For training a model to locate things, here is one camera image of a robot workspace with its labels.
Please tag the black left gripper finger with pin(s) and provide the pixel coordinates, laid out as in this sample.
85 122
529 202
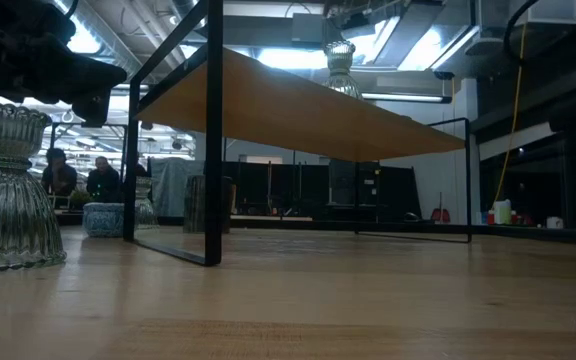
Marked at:
88 75

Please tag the blue patterned candle holder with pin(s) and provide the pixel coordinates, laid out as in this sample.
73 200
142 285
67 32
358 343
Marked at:
102 220

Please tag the silver lidded tin candle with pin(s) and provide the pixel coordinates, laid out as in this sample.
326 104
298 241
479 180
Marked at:
193 205

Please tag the person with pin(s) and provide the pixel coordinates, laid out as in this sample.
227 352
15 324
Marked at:
58 175
103 182

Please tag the grey cover cloth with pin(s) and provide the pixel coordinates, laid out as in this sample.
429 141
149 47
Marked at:
170 187

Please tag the wooden shelf with black legs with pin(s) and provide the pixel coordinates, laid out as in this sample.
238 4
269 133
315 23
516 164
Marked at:
293 115

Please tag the black partition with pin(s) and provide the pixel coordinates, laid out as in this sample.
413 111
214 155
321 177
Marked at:
278 190

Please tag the grey ceiling box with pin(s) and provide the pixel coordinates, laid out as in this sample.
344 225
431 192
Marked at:
308 27

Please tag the fluorescent light tube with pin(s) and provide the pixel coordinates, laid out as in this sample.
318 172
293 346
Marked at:
403 97

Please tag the red object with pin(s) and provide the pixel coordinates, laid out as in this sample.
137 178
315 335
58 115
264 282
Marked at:
440 215

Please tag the white jug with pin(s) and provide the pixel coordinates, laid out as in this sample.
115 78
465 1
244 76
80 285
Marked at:
502 212

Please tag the white cup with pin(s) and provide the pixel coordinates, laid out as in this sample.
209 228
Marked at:
554 222

